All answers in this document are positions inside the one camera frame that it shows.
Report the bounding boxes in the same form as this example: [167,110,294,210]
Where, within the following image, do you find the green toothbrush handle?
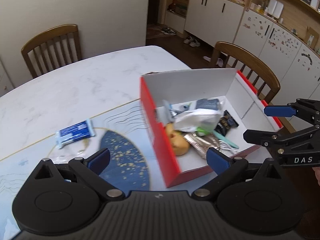
[196,127,240,150]

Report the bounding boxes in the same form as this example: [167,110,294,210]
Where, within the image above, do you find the brown silver snack bag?
[183,133,221,159]

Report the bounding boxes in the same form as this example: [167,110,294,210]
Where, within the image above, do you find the blue white wet-wipe packet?
[55,119,95,149]

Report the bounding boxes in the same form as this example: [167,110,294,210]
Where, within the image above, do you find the black snack packet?
[215,110,239,137]

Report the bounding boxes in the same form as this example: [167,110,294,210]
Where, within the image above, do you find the yellow plush toy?
[165,123,190,156]

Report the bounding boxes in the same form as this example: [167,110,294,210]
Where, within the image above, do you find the white tissue pack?
[173,98,225,133]

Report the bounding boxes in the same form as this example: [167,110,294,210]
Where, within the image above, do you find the person's right hand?
[312,167,320,186]

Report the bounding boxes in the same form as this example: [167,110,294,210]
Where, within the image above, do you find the wooden chair behind box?
[210,41,280,103]

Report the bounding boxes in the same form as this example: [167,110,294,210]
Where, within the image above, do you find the red white cardboard box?
[140,68,282,187]

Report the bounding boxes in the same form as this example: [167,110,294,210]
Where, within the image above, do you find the white floor cabinets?
[184,0,319,103]

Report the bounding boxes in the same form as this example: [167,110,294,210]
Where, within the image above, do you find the white grey sneakers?
[183,36,200,48]

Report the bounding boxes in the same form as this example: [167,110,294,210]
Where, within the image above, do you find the wooden chair at left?
[21,24,83,79]

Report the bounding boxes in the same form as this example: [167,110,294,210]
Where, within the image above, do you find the black white sneakers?
[161,28,176,35]

